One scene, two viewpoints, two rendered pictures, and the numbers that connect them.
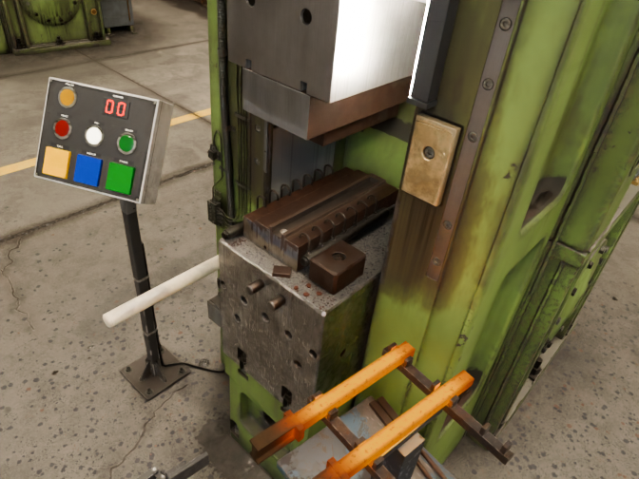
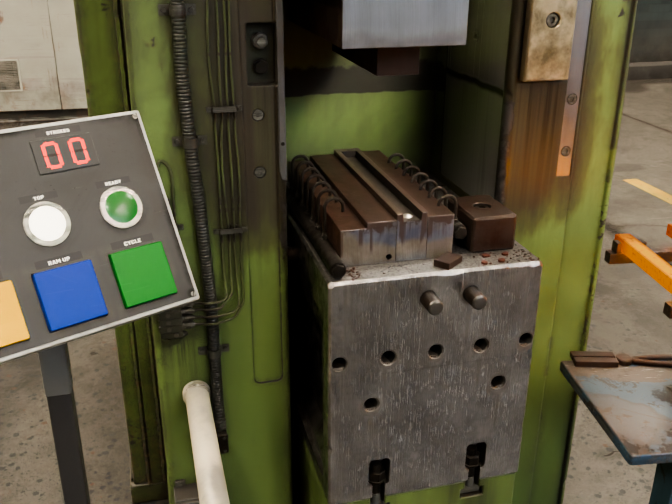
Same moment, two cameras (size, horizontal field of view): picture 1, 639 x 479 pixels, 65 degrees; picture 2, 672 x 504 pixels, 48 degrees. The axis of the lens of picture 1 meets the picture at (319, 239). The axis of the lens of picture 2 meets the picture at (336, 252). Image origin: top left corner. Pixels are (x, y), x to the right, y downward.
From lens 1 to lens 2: 1.24 m
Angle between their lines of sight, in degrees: 48
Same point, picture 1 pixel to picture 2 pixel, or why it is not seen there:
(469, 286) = (601, 158)
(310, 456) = (633, 428)
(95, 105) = (18, 166)
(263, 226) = (386, 222)
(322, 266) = (495, 217)
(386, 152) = (327, 120)
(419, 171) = (545, 47)
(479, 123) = not seen: outside the picture
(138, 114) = (115, 147)
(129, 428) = not seen: outside the picture
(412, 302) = (543, 223)
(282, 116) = (423, 27)
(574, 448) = not seen: hidden behind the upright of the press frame
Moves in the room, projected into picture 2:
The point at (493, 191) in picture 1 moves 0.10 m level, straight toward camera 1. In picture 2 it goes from (610, 36) to (657, 42)
